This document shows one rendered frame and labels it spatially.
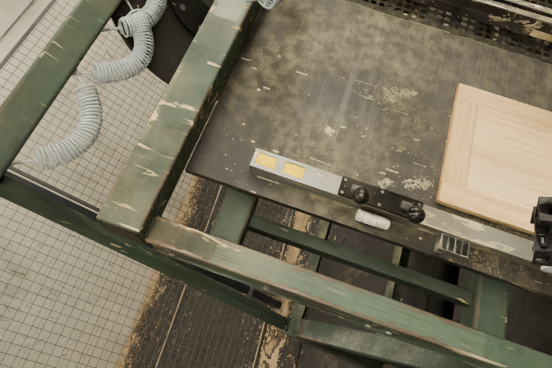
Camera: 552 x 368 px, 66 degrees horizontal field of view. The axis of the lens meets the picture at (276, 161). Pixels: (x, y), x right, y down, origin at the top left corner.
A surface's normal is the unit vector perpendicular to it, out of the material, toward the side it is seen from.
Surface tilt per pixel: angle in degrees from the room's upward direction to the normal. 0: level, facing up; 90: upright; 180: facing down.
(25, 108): 90
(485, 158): 55
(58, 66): 90
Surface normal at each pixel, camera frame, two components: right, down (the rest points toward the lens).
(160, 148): 0.07, -0.42
